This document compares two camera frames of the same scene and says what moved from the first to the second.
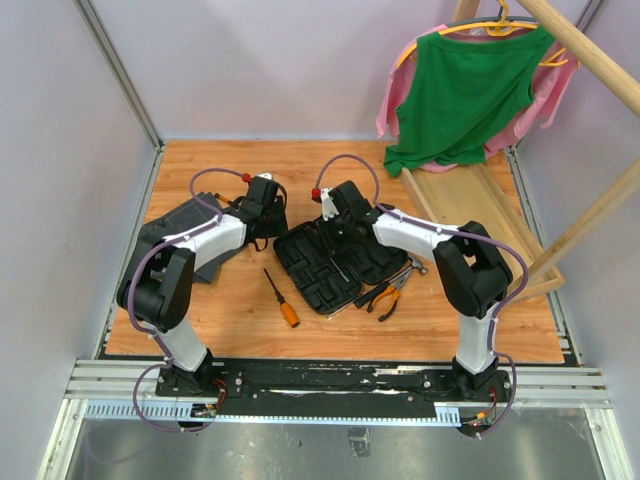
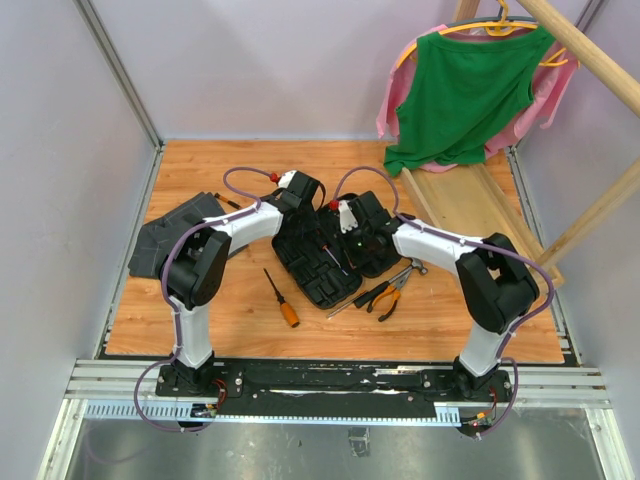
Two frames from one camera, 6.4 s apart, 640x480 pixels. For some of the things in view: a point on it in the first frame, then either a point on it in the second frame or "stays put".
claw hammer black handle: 416,265 stays put
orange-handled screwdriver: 287,309 stays put
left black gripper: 280,226 → 312,215
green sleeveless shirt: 466,86 stays put
